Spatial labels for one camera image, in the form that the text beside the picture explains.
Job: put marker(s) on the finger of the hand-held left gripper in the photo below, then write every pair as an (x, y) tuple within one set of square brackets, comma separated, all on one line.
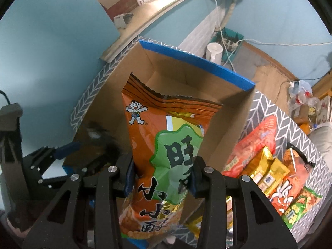
[(62, 175), (68, 148)]

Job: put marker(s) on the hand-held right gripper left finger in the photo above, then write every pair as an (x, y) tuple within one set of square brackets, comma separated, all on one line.
[(129, 179)]

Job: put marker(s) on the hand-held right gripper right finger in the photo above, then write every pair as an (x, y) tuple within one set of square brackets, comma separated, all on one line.
[(194, 182)]

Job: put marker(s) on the yellow snack packet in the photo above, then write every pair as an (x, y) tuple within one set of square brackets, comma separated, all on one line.
[(197, 223)]

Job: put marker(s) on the orange and green snack bag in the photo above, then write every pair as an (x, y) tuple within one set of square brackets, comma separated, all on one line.
[(145, 124)]

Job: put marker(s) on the gold foil snack packet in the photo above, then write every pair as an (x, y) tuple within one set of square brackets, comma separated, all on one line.
[(269, 171)]

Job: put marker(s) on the large red snack packet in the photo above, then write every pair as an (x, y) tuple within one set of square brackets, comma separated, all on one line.
[(259, 134)]

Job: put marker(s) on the orange snack packet black top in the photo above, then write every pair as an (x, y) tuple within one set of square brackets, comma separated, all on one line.
[(288, 186)]

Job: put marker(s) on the cardboard box with blue rim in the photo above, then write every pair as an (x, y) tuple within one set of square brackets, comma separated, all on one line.
[(181, 83)]

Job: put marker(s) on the green pea snack packet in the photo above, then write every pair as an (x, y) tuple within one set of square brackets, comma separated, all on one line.
[(300, 207)]

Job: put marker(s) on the grey chevron patterned cloth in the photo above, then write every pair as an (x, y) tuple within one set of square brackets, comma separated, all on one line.
[(285, 119)]

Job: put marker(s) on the white plastic cup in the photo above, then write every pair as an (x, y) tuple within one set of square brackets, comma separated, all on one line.
[(214, 51)]

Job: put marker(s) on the grey cushion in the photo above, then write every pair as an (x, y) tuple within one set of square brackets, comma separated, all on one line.
[(321, 140)]

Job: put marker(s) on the pile of clear plastic clutter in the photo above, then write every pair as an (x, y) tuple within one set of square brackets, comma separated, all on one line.
[(303, 98)]

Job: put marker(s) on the wooden desk board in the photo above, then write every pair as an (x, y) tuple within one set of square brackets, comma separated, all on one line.
[(145, 23)]

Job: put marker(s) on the white ribbed panel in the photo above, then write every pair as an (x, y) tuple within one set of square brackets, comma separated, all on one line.
[(199, 33)]

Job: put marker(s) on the teal plastic basket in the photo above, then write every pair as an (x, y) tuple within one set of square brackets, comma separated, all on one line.
[(230, 35)]

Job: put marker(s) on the open brown cardboard box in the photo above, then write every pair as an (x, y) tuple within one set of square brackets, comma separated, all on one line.
[(122, 2)]

